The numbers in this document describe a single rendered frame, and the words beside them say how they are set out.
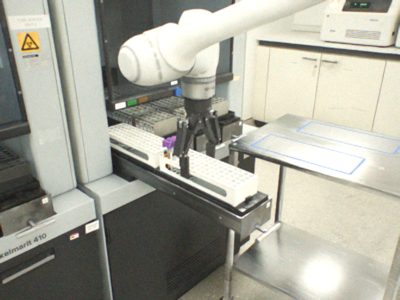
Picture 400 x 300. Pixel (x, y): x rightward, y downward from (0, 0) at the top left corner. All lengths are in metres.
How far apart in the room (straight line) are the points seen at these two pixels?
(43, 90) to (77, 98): 0.10
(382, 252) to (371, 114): 1.31
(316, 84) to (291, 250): 1.98
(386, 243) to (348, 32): 1.66
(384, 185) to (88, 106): 0.89
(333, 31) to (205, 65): 2.45
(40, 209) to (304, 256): 1.08
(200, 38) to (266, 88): 2.95
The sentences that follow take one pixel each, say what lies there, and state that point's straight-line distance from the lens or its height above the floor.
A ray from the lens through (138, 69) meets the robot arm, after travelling 0.77.
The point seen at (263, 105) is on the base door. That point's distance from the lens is 3.72.
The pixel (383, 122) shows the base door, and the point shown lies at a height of 0.35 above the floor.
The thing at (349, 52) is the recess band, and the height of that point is 0.84.
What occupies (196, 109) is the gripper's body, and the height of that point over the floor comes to 1.04.
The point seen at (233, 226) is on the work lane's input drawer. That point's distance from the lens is 0.95.
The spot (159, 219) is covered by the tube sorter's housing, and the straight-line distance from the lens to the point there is 1.39.
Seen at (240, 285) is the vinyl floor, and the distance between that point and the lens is 1.91.
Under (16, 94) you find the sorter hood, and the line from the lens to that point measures 1.06.
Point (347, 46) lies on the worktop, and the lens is 3.22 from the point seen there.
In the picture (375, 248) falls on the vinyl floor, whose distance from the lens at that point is 2.32.
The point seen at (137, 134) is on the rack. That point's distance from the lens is 1.28.
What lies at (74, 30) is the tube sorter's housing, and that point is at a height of 1.21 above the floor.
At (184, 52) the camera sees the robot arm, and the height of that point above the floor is 1.20.
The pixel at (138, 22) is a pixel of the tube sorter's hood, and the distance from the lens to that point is 1.23.
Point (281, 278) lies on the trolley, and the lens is 1.56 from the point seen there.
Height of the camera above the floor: 1.32
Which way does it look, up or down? 24 degrees down
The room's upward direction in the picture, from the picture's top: straight up
